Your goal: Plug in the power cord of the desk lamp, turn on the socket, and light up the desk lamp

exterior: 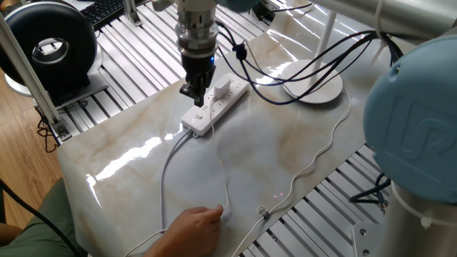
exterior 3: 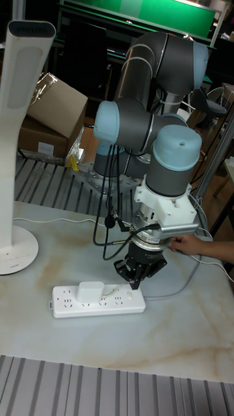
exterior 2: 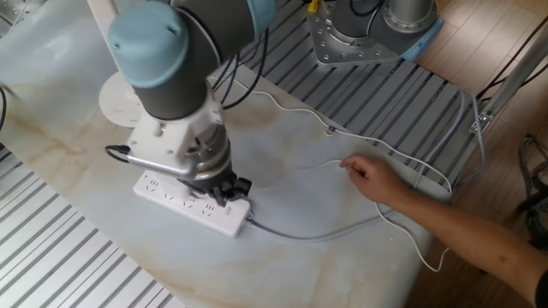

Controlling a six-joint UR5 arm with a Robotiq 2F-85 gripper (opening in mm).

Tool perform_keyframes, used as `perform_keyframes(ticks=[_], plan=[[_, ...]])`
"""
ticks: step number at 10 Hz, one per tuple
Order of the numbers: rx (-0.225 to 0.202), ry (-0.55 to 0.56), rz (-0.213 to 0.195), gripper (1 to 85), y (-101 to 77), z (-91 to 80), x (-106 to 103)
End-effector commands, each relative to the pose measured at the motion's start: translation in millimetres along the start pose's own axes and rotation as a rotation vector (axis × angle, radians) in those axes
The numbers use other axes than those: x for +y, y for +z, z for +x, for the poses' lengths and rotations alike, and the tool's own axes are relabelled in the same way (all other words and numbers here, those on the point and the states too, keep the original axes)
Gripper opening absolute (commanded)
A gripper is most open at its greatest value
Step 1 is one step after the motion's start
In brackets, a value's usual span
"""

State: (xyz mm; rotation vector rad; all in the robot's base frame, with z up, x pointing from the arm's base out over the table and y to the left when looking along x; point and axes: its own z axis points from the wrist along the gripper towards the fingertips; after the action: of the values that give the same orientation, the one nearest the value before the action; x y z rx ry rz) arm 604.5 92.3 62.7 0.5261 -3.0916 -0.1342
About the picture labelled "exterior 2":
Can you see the person's bare forearm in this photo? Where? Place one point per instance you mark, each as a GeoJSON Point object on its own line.
{"type": "Point", "coordinates": [471, 239]}

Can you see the aluminium frame post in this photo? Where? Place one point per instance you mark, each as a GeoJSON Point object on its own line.
{"type": "Point", "coordinates": [514, 81]}

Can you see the yellow plastic connector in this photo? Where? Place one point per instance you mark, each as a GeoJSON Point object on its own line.
{"type": "Point", "coordinates": [313, 6]}

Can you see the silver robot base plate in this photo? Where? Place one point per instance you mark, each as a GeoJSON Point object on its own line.
{"type": "Point", "coordinates": [338, 49]}

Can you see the grey blue UR5 robot arm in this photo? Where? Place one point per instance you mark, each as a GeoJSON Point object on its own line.
{"type": "Point", "coordinates": [171, 98]}

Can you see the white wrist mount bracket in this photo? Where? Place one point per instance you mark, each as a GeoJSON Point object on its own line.
{"type": "Point", "coordinates": [167, 141]}

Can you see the white marble pattern slab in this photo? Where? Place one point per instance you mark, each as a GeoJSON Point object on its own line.
{"type": "Point", "coordinates": [299, 265]}

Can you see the person's bare hand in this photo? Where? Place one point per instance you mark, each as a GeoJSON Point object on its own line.
{"type": "Point", "coordinates": [374, 179]}

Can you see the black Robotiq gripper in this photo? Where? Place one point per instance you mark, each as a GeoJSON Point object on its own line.
{"type": "Point", "coordinates": [214, 184]}

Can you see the black office chair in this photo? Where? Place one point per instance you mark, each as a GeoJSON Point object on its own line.
{"type": "Point", "coordinates": [535, 201]}

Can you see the white power strip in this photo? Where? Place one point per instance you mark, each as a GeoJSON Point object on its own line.
{"type": "Point", "coordinates": [205, 216]}

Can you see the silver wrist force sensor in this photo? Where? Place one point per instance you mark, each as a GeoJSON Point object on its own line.
{"type": "Point", "coordinates": [212, 149]}

